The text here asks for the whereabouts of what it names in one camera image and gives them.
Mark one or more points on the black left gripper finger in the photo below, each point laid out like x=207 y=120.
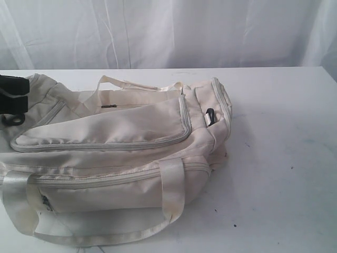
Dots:
x=13 y=106
x=14 y=86

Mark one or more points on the cream fabric duffel bag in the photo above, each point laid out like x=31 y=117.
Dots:
x=132 y=147

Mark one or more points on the white curtain backdrop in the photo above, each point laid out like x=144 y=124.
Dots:
x=166 y=34

